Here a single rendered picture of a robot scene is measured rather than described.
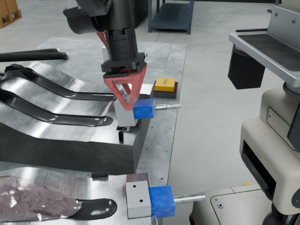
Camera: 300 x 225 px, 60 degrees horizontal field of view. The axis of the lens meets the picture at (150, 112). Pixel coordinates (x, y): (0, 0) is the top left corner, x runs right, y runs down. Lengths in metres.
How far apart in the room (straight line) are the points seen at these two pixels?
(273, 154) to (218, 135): 1.36
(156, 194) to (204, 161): 1.35
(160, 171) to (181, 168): 1.14
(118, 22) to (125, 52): 0.05
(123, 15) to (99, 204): 0.33
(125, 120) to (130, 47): 0.15
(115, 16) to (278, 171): 0.48
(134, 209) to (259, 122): 0.46
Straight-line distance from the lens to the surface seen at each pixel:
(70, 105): 0.67
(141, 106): 0.52
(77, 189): 0.48
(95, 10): 0.46
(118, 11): 0.48
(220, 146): 1.93
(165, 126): 0.71
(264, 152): 0.70
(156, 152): 0.62
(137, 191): 0.44
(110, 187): 0.48
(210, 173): 1.72
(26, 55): 1.09
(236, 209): 1.22
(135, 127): 0.59
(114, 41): 0.49
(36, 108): 0.65
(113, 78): 0.48
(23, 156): 0.64
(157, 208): 0.44
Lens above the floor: 1.22
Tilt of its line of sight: 33 degrees down
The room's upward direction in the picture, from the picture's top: straight up
